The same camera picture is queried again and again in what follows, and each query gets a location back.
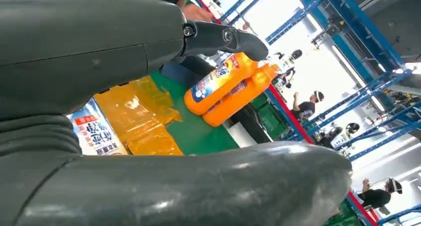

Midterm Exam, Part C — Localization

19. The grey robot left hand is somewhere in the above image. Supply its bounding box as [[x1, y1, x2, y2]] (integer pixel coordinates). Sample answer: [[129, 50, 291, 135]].
[[0, 0, 353, 226]]

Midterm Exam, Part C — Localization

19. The green table mat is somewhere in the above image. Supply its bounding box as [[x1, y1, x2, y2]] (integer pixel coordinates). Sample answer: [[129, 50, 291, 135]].
[[149, 70, 240, 156]]

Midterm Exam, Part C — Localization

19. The green plastic crate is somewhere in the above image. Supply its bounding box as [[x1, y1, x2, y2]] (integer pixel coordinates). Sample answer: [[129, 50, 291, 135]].
[[325, 200, 364, 226], [251, 93, 291, 140]]

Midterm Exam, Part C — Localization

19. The orange drink bottle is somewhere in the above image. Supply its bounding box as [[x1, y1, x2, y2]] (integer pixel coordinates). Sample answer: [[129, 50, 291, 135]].
[[183, 52, 259, 116], [67, 97, 130, 156], [202, 64, 280, 128]]

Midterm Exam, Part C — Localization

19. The person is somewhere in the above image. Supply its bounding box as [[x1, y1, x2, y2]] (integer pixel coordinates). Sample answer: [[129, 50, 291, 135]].
[[357, 178, 404, 210], [292, 90, 325, 123]]

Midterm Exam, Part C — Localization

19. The tall blue shelving frame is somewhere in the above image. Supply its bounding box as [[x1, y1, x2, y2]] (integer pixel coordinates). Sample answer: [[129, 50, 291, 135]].
[[218, 0, 421, 226]]

